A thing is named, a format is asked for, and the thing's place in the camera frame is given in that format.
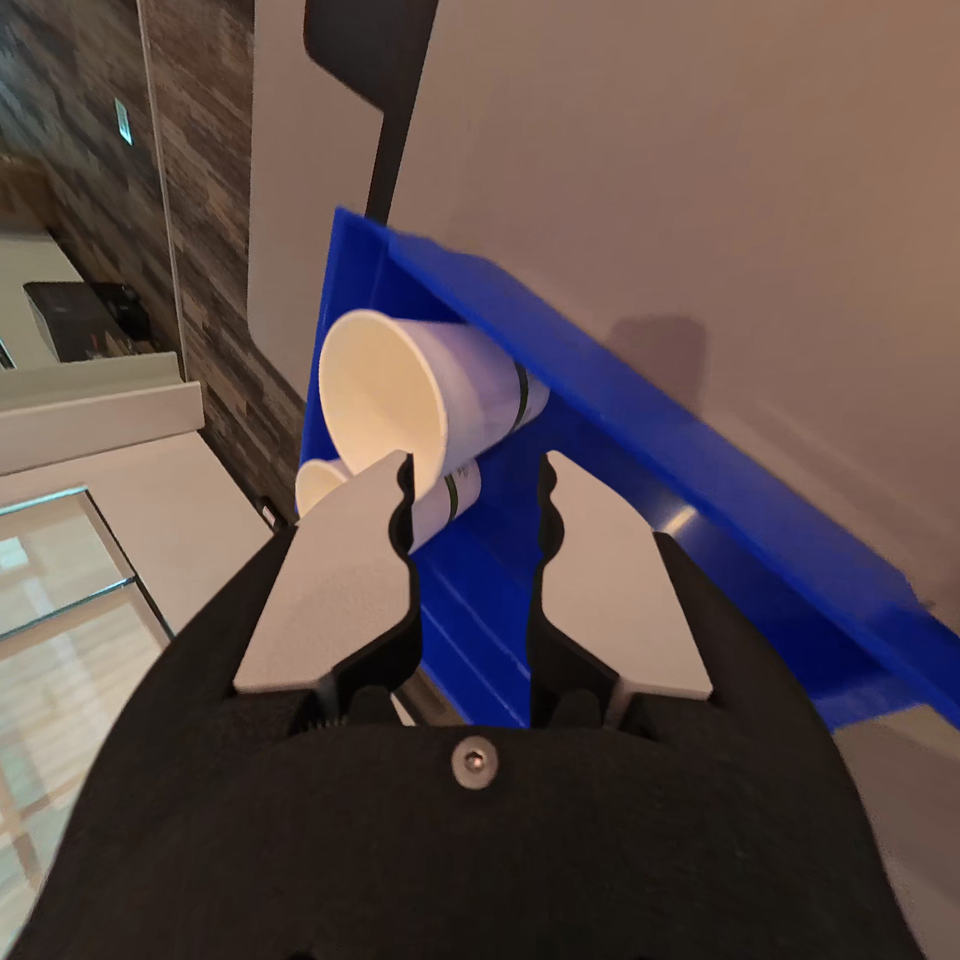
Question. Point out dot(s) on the white paper cup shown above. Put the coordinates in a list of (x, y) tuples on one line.
[(319, 487), (382, 390)]

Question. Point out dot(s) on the blue plastic bin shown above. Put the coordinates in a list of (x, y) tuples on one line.
[(480, 600)]

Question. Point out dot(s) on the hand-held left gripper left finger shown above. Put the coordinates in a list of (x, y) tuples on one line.
[(330, 600)]

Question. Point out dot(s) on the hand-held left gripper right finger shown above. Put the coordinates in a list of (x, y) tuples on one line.
[(622, 600)]

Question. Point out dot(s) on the small black cabinet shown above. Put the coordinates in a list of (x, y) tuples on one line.
[(75, 322)]

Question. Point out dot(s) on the black flat plate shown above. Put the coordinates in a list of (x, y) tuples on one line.
[(367, 45)]

